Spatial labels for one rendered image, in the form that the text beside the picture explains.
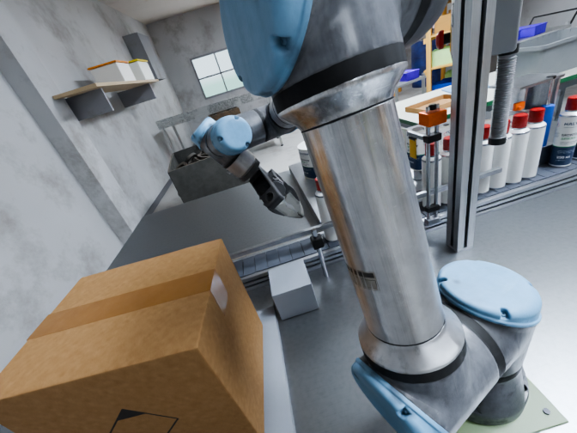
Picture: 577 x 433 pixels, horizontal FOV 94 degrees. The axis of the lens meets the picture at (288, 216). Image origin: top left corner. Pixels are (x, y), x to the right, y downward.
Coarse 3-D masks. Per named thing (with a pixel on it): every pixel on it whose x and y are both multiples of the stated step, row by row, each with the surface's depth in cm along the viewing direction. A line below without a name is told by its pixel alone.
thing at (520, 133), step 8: (520, 120) 74; (512, 128) 77; (520, 128) 75; (528, 128) 75; (520, 136) 75; (528, 136) 75; (512, 144) 77; (520, 144) 76; (512, 152) 78; (520, 152) 77; (512, 160) 79; (520, 160) 78; (512, 168) 80; (520, 168) 80; (512, 176) 81; (520, 176) 81; (512, 184) 83
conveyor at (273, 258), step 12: (540, 168) 86; (552, 168) 84; (564, 168) 82; (528, 180) 82; (492, 192) 82; (420, 204) 86; (324, 240) 84; (264, 252) 87; (276, 252) 85; (288, 252) 83; (300, 252) 82; (312, 252) 80; (240, 264) 85; (252, 264) 83; (264, 264) 81; (276, 264) 80; (240, 276) 80
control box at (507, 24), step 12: (504, 0) 46; (516, 0) 45; (504, 12) 47; (516, 12) 46; (504, 24) 47; (516, 24) 47; (504, 36) 48; (516, 36) 48; (492, 48) 50; (504, 48) 49
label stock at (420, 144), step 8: (488, 120) 83; (512, 120) 81; (440, 128) 88; (448, 128) 88; (408, 136) 95; (408, 144) 97; (416, 144) 93; (424, 144) 92; (440, 144) 91; (408, 152) 99; (416, 152) 95; (424, 152) 94; (416, 160) 96; (416, 168) 98
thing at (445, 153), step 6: (444, 138) 74; (444, 144) 75; (444, 150) 76; (444, 156) 75; (444, 162) 76; (444, 168) 77; (444, 174) 78; (444, 180) 79; (444, 192) 81; (444, 198) 82; (444, 204) 83
